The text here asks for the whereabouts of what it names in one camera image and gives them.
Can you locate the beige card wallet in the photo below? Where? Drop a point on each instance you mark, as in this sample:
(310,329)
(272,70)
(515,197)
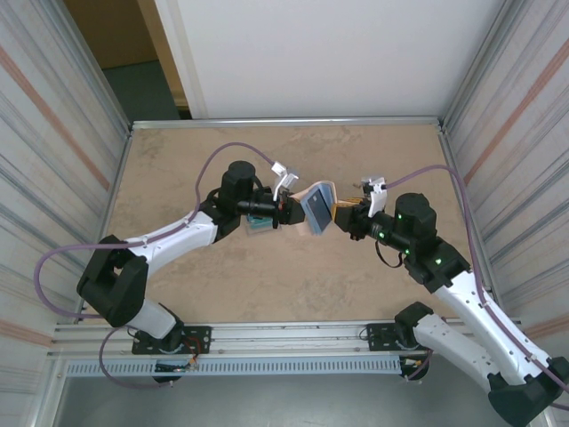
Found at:
(303,228)

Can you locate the clear acrylic card stand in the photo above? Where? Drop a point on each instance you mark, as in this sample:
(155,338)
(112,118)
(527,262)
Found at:
(262,233)

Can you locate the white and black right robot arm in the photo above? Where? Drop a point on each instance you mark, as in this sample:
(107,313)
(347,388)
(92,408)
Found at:
(480,311)

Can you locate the teal VIP card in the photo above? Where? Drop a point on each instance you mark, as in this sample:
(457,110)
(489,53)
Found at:
(260,222)

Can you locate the grey metal sheet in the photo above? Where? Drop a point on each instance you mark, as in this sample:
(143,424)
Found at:
(289,405)

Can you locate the small circuit board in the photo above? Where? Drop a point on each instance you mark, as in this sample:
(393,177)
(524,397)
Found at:
(173,367)

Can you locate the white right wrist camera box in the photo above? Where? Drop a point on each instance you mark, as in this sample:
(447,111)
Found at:
(375,184)

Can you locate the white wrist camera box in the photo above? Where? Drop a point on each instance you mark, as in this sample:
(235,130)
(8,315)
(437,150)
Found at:
(286,173)
(375,184)

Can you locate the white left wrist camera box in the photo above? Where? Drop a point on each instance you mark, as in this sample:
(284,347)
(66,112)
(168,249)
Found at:
(286,173)

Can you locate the aluminium table edge rail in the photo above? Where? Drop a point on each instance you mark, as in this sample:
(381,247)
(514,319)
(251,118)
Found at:
(289,122)

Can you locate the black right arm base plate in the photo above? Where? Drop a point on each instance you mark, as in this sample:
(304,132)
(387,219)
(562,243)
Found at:
(378,338)

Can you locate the long aluminium mounting rail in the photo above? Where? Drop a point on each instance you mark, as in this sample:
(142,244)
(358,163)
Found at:
(289,338)

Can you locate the white door frame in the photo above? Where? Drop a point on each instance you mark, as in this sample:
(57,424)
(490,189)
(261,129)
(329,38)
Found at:
(181,53)

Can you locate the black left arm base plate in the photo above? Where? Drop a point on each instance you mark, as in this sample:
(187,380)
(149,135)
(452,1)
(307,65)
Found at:
(197,340)

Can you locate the aluminium frame post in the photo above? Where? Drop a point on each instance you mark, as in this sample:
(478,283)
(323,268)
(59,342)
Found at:
(479,66)
(95,66)

